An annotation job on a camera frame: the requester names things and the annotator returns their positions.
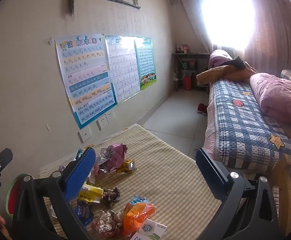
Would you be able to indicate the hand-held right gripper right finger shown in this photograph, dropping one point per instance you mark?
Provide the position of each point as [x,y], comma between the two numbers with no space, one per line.
[206,163]

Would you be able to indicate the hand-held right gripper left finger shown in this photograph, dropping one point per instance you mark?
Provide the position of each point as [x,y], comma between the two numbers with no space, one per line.
[81,172]

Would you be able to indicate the blue white plastic wrapper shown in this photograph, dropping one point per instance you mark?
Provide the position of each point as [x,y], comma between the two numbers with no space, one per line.
[79,153]

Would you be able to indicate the green and red bin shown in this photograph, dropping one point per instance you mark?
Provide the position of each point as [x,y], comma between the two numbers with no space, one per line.
[11,197]

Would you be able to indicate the yellow paper wrapper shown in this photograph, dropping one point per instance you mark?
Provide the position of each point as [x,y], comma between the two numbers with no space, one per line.
[91,195]

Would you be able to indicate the purple foil wrapper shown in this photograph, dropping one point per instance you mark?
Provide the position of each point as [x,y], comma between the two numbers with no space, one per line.
[115,155]

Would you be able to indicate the brown foil wrapper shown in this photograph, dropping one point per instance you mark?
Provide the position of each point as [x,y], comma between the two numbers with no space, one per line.
[111,196]

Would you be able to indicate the striped yellow table cloth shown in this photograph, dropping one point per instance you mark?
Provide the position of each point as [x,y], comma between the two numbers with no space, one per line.
[173,180]

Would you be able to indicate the dark blue snack packet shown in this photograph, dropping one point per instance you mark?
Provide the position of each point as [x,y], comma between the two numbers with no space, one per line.
[85,213]

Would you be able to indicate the small yellow brown wrapper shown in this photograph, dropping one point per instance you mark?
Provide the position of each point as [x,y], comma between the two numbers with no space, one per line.
[126,166]

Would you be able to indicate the red shoe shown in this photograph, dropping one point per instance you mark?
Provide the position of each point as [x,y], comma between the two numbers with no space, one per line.
[205,110]
[200,108]

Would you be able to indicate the silver brown crumpled wrapper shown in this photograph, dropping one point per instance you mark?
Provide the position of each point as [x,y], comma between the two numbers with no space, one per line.
[105,222]

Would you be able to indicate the light blue wrapper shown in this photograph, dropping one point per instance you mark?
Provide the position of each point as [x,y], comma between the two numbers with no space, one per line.
[139,200]

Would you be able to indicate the orange plastic bag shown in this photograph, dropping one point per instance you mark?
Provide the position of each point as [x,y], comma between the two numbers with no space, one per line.
[136,217]

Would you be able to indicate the red box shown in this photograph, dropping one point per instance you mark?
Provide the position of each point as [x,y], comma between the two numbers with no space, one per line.
[188,82]

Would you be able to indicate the white green carton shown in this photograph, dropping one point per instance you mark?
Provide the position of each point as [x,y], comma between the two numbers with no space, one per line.
[155,230]

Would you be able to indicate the white card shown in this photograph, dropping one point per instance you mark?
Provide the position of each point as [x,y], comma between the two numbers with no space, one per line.
[140,237]

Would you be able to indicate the orange brown blanket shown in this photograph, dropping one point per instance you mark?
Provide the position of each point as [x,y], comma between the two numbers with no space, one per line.
[218,73]

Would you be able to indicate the pink duvet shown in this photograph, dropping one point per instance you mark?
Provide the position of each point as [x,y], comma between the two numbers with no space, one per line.
[278,97]

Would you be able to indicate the dark garment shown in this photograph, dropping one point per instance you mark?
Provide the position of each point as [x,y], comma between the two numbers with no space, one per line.
[235,63]

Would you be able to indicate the folded purple duvet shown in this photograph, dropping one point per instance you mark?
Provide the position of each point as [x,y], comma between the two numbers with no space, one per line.
[218,57]

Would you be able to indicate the dark shelf desk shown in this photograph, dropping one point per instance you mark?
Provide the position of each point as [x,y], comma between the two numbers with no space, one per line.
[185,54]

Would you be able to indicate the small boxes on desk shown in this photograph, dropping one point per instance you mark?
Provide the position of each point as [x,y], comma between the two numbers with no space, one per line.
[185,48]

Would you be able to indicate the pink curtain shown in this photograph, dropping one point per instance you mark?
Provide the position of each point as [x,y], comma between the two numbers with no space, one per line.
[273,30]

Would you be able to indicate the white blank wall plate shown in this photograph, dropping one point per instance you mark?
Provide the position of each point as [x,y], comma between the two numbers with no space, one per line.
[84,136]

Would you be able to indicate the white wall socket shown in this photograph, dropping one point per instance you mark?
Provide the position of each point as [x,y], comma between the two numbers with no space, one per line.
[102,124]
[109,117]

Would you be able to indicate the wooden bed frame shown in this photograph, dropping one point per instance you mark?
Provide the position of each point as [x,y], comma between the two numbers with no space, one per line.
[283,192]

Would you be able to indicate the large blue letter wall poster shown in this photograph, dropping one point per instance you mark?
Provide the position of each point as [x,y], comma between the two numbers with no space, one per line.
[85,80]

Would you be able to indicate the white pink chart wall poster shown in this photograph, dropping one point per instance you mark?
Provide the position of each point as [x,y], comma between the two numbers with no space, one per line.
[123,67]

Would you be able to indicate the green blue number wall poster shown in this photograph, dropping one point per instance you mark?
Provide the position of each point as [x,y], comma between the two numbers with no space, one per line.
[146,60]

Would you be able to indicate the small wall hook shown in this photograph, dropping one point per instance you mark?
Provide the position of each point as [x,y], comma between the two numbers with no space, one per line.
[50,40]

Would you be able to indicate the black wall rail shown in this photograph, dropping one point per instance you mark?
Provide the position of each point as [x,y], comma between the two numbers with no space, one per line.
[121,2]

